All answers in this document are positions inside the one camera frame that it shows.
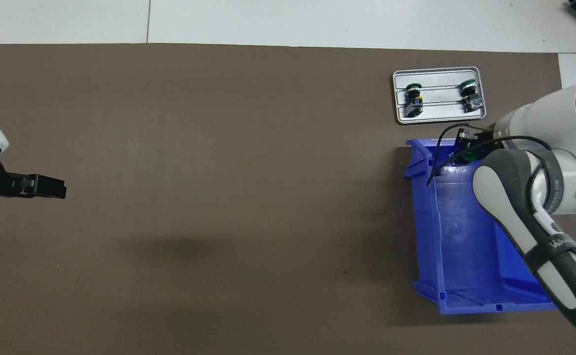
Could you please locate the blue plastic storage bin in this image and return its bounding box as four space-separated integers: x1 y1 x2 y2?
404 137 559 315

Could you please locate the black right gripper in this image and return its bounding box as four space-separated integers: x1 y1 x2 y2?
451 127 503 165

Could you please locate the brown table mat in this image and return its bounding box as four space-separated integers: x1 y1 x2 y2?
0 43 576 355

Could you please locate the grey metal tray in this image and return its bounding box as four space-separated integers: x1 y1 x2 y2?
393 67 487 124

